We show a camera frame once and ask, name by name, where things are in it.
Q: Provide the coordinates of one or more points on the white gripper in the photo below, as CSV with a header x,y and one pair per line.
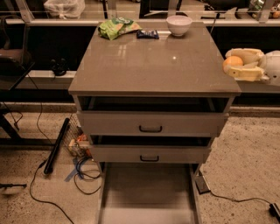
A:
x,y
273,67

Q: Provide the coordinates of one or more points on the orange fruit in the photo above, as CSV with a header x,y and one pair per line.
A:
x,y
232,61

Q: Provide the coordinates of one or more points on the grey drawer cabinet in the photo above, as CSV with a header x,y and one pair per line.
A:
x,y
177,75

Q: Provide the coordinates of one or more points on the top grey drawer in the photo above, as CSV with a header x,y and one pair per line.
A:
x,y
163,124

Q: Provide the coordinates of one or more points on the middle grey drawer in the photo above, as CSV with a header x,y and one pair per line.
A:
x,y
150,154

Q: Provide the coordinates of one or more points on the bottom grey open drawer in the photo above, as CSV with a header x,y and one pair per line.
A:
x,y
143,193

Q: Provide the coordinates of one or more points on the white bowl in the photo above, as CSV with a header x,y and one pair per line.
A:
x,y
178,25

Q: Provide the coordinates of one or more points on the dark blue snack packet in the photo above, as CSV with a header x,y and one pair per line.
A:
x,y
147,35

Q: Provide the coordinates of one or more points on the black power adapter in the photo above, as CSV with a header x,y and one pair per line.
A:
x,y
202,185

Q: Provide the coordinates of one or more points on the black plug right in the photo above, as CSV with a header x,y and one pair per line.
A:
x,y
274,211

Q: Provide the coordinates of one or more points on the green snack bag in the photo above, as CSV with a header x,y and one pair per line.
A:
x,y
115,27

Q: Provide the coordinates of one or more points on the small colourful box clutter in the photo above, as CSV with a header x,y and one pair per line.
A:
x,y
79,147

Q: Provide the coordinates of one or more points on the black headphones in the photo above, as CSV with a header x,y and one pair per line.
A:
x,y
59,69

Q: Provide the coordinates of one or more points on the white plastic bag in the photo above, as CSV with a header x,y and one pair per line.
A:
x,y
65,8

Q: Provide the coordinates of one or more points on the black long bar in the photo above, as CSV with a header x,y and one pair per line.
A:
x,y
55,149

